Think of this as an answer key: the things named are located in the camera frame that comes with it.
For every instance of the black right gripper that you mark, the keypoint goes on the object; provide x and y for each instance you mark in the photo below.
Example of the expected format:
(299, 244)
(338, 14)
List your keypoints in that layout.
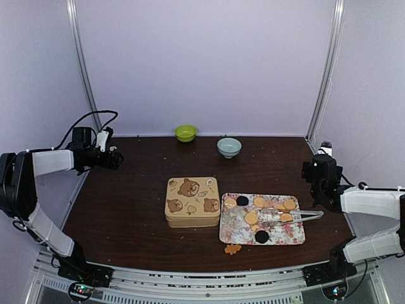
(307, 171)

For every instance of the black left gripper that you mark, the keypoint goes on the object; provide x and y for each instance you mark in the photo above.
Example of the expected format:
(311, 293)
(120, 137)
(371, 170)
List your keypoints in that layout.
(114, 163)

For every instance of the metal serving tongs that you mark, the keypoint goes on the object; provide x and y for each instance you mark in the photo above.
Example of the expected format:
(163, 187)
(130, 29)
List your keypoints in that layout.
(276, 216)

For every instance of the gold cookie tin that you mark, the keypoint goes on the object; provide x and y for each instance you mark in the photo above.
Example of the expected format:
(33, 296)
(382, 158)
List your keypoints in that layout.
(193, 222)

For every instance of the floral cookie tray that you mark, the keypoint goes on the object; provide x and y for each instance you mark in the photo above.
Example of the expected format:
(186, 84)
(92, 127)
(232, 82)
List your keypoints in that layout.
(239, 224)

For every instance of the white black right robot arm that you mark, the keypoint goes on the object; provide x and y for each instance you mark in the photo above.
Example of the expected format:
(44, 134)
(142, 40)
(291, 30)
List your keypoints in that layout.
(350, 199)

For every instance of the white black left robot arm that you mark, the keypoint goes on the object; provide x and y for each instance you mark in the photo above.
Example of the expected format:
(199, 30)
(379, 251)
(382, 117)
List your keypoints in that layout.
(81, 149)

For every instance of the green bowl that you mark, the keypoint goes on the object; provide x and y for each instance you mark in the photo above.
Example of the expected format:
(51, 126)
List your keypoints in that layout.
(185, 133)

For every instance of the black sandwich cookie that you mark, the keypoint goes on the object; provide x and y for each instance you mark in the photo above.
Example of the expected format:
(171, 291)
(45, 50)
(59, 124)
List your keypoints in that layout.
(261, 237)

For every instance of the round patterned biscuit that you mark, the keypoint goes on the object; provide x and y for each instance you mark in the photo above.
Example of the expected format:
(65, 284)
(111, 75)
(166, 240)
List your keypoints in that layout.
(230, 203)

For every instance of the light blue striped bowl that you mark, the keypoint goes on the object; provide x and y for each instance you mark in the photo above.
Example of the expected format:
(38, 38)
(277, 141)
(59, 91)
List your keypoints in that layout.
(229, 147)

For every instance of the brown tree cookie on table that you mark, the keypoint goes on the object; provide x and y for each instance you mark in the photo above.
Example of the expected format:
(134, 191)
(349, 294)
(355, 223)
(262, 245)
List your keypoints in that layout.
(232, 249)

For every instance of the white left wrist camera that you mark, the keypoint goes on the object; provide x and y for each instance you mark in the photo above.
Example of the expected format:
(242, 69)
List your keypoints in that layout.
(103, 138)

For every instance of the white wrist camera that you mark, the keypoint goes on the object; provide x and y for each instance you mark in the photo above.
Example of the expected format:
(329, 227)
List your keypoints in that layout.
(325, 148)
(103, 138)

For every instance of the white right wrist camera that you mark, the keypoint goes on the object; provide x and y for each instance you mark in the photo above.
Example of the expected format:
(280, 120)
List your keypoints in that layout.
(325, 148)

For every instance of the aluminium front rail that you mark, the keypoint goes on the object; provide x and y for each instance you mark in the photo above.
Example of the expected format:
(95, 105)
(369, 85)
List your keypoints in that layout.
(282, 285)

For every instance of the aluminium corner post left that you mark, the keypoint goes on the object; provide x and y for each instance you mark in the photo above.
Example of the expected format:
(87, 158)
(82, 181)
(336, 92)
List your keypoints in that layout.
(83, 71)

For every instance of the aluminium corner post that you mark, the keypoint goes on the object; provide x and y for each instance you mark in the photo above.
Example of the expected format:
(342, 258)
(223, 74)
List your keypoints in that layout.
(83, 71)
(326, 79)

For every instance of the aluminium corner post right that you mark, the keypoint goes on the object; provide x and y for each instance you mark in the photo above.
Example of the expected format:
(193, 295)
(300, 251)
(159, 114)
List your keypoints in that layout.
(326, 79)

